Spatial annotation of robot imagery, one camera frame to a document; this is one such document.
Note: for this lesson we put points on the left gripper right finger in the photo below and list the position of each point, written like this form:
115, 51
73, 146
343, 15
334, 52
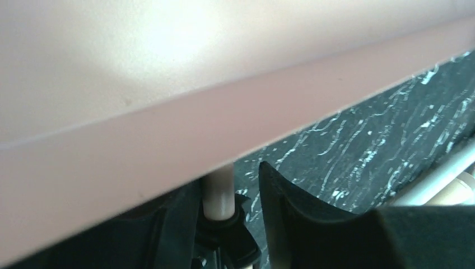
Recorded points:
303, 231

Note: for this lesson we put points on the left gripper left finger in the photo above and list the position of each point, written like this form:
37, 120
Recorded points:
157, 234

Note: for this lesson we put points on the pink music stand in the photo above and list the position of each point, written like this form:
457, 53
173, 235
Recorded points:
108, 104

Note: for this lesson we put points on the pink microphone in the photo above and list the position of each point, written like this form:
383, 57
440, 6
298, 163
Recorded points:
460, 191

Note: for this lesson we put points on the white pvc pipe frame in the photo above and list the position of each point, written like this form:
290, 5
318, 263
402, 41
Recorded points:
428, 184

